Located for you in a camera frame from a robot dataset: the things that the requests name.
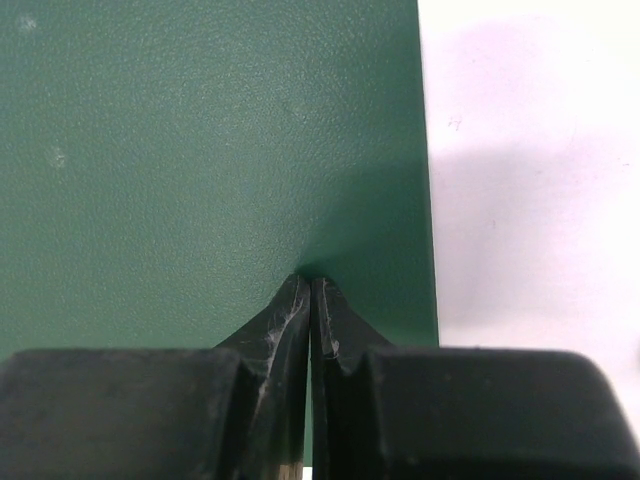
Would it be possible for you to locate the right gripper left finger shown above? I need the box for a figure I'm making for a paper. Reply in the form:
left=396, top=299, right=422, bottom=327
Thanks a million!
left=1, top=275, right=310, bottom=479

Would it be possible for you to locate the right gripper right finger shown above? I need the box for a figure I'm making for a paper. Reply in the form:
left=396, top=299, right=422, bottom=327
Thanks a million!
left=310, top=278, right=639, bottom=479

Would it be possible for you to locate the dark green placemat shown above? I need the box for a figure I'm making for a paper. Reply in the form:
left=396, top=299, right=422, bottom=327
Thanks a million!
left=1, top=1, right=437, bottom=356

